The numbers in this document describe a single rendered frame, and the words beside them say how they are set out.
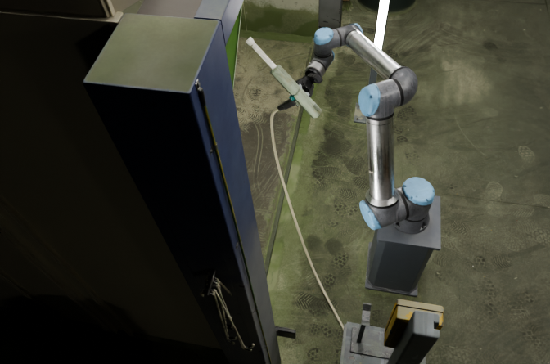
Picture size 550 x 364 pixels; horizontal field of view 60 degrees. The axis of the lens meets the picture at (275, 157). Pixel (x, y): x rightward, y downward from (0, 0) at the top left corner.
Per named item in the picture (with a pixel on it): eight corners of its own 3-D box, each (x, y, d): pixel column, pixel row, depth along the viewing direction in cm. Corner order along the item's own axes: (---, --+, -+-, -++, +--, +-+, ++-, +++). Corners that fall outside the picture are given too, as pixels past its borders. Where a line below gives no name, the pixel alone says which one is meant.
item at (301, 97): (298, 121, 243) (326, 110, 224) (293, 128, 241) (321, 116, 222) (231, 51, 229) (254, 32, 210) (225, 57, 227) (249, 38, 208)
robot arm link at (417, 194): (435, 214, 231) (443, 195, 217) (403, 226, 228) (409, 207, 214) (418, 190, 240) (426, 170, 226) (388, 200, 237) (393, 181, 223)
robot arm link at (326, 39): (332, 22, 231) (331, 42, 241) (310, 29, 229) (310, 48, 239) (340, 34, 226) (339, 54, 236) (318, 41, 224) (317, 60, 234)
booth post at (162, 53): (275, 396, 254) (190, 93, 71) (242, 388, 257) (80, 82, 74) (281, 361, 264) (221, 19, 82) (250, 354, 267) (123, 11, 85)
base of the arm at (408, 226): (429, 204, 246) (433, 194, 238) (428, 236, 235) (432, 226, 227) (391, 199, 249) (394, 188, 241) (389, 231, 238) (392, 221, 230)
